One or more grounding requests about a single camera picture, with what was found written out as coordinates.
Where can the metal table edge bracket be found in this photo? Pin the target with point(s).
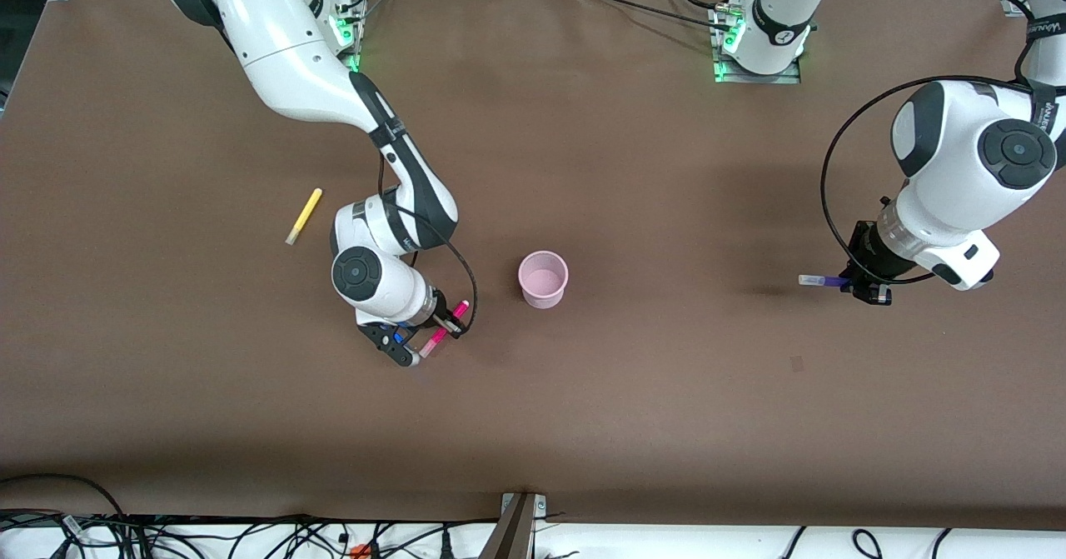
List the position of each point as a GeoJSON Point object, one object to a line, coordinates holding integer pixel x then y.
{"type": "Point", "coordinates": [520, 526]}

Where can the purple highlighter pen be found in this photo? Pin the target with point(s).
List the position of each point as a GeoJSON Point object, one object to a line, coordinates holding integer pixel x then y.
{"type": "Point", "coordinates": [814, 279]}

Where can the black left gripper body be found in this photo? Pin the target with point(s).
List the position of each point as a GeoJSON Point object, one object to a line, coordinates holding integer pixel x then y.
{"type": "Point", "coordinates": [868, 257]}

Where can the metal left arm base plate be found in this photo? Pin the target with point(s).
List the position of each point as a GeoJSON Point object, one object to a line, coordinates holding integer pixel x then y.
{"type": "Point", "coordinates": [791, 72]}

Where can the aluminium frame corner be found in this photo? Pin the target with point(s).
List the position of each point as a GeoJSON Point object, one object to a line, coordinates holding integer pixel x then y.
{"type": "Point", "coordinates": [1012, 5]}

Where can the pink highlighter pen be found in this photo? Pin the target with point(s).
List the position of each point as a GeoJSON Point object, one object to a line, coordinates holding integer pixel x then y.
{"type": "Point", "coordinates": [435, 341]}

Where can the yellow highlighter pen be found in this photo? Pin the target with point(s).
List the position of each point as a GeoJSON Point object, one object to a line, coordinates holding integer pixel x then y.
{"type": "Point", "coordinates": [304, 216]}

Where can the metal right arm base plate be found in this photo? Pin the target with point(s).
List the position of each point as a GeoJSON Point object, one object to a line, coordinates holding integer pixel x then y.
{"type": "Point", "coordinates": [350, 34]}

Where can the pink mesh pen holder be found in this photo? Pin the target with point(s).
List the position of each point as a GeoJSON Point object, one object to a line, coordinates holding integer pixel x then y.
{"type": "Point", "coordinates": [543, 280]}

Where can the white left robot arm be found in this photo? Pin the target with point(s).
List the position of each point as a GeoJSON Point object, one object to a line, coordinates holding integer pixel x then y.
{"type": "Point", "coordinates": [958, 167]}

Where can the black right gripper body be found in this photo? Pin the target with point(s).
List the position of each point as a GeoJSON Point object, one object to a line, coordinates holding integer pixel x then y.
{"type": "Point", "coordinates": [442, 310]}

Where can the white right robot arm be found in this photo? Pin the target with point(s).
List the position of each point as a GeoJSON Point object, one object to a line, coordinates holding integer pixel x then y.
{"type": "Point", "coordinates": [283, 42]}

